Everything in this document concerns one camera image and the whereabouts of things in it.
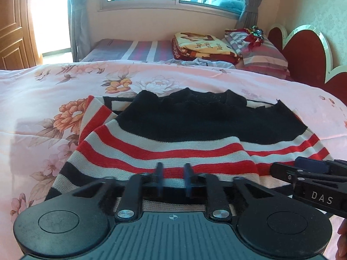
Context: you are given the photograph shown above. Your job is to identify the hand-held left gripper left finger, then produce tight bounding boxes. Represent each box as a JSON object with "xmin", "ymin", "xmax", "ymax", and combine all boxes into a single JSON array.
[{"xmin": 73, "ymin": 162, "xmax": 165, "ymax": 222}]

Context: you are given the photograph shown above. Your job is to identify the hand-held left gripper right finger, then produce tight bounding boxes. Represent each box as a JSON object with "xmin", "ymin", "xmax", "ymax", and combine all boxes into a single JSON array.
[{"xmin": 184, "ymin": 163, "xmax": 275, "ymax": 221}]

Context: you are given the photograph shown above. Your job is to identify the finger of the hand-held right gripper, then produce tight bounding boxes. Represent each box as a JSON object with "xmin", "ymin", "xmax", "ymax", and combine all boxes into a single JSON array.
[
  {"xmin": 294, "ymin": 156, "xmax": 347, "ymax": 178},
  {"xmin": 270, "ymin": 162, "xmax": 347, "ymax": 189}
]

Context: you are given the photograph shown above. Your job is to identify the striped knit sweater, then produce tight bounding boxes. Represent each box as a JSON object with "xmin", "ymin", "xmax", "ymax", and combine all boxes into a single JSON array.
[{"xmin": 46, "ymin": 88, "xmax": 338, "ymax": 212}]

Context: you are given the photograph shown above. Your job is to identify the person's right hand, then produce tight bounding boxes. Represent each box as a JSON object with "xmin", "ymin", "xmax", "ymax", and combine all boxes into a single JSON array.
[{"xmin": 337, "ymin": 217, "xmax": 347, "ymax": 260}]

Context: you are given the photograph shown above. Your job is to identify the red scalloped headboard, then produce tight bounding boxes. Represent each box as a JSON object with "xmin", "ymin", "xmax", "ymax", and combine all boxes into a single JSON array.
[{"xmin": 267, "ymin": 24, "xmax": 347, "ymax": 107}]

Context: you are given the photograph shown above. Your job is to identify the light blue cloth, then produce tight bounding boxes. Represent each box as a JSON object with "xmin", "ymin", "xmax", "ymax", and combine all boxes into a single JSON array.
[{"xmin": 159, "ymin": 58, "xmax": 237, "ymax": 70}]

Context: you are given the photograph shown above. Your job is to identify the striped pillow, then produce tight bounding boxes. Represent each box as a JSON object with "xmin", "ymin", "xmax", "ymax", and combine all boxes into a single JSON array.
[{"xmin": 224, "ymin": 29, "xmax": 291, "ymax": 74}]

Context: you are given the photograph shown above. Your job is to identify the purple striped mattress sheet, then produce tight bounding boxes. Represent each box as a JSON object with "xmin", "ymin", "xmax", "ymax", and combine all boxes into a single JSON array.
[{"xmin": 81, "ymin": 38, "xmax": 177, "ymax": 63}]

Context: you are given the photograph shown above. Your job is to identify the folded yellow red printed blanket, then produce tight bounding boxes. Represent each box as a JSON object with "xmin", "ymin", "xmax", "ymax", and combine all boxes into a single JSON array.
[{"xmin": 171, "ymin": 32, "xmax": 242, "ymax": 62}]

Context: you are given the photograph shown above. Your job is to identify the shiny ribbon bow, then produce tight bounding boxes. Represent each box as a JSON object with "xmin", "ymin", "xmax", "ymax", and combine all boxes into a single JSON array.
[{"xmin": 243, "ymin": 25, "xmax": 265, "ymax": 47}]

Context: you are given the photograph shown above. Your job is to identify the pink floral bed sheet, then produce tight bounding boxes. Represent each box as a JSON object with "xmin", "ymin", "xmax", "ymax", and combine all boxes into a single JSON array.
[{"xmin": 0, "ymin": 60, "xmax": 347, "ymax": 223}]

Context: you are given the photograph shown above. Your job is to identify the grey curtain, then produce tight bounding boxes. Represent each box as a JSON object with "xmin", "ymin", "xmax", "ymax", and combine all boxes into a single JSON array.
[
  {"xmin": 238, "ymin": 0, "xmax": 283, "ymax": 31},
  {"xmin": 67, "ymin": 0, "xmax": 103, "ymax": 63}
]

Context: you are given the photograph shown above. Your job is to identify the brown wooden door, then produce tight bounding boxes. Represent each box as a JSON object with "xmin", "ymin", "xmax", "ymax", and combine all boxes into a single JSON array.
[{"xmin": 0, "ymin": 0, "xmax": 37, "ymax": 70}]

